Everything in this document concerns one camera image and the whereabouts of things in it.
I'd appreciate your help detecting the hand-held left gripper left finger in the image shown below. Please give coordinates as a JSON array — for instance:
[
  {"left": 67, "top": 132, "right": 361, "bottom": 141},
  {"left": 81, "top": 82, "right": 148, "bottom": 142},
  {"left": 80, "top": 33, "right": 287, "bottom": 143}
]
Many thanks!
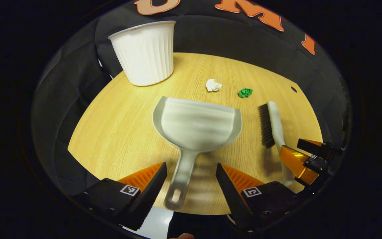
[{"left": 73, "top": 162, "right": 167, "bottom": 231}]

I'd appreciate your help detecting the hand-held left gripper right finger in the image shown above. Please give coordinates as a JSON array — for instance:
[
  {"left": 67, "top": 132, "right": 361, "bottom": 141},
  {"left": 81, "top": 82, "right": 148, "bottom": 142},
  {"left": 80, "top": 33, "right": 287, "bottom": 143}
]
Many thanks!
[{"left": 216, "top": 163, "right": 307, "bottom": 233}]

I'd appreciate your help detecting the small white broom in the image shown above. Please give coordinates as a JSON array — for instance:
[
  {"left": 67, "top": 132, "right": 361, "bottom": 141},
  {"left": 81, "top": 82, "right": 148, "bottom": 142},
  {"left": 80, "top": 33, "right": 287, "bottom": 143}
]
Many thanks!
[{"left": 259, "top": 101, "right": 294, "bottom": 186}]

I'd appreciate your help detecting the grey plastic dustpan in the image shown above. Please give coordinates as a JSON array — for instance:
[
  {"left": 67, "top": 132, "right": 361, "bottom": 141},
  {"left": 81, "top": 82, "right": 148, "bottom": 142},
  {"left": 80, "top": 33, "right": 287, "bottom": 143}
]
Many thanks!
[{"left": 152, "top": 96, "right": 243, "bottom": 211}]

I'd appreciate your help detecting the white paper ball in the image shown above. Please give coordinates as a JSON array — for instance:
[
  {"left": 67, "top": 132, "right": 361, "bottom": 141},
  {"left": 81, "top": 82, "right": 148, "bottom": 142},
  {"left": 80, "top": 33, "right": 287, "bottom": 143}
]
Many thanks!
[{"left": 206, "top": 79, "right": 222, "bottom": 92}]

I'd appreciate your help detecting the white ribbed garbage bin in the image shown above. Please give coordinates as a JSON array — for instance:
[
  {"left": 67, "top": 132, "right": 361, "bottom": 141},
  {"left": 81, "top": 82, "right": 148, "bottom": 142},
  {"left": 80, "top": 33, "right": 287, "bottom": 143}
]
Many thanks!
[{"left": 108, "top": 21, "right": 177, "bottom": 87}]

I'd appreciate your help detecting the wooden desktop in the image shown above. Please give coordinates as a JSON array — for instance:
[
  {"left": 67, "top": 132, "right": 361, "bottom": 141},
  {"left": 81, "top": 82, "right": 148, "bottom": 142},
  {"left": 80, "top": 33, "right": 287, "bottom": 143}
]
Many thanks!
[{"left": 68, "top": 52, "right": 323, "bottom": 215}]

